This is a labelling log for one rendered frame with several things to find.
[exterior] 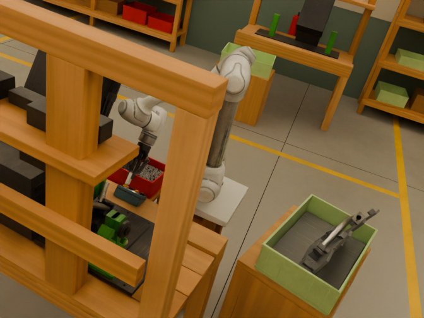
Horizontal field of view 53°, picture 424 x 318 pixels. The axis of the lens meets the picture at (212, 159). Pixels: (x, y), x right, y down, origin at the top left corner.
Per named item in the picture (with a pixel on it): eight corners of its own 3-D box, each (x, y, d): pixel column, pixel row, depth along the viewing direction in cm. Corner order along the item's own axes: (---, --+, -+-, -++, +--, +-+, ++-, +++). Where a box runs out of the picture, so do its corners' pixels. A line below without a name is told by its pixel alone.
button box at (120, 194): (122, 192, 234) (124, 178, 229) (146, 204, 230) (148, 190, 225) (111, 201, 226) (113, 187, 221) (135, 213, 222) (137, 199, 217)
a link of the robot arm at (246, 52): (216, 58, 213) (213, 67, 201) (245, 36, 205) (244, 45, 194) (232, 78, 217) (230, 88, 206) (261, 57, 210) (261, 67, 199)
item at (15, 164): (12, 193, 210) (10, 134, 192) (62, 219, 202) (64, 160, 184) (-20, 212, 195) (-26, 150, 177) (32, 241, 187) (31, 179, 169)
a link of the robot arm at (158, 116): (150, 134, 237) (133, 126, 227) (161, 108, 238) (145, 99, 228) (162, 139, 230) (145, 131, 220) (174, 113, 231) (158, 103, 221)
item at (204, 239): (4, 149, 263) (3, 127, 255) (222, 259, 224) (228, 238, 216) (-15, 158, 252) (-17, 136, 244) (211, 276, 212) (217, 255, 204)
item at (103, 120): (77, 121, 152) (78, 103, 148) (112, 137, 148) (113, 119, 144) (63, 128, 146) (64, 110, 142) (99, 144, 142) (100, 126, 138)
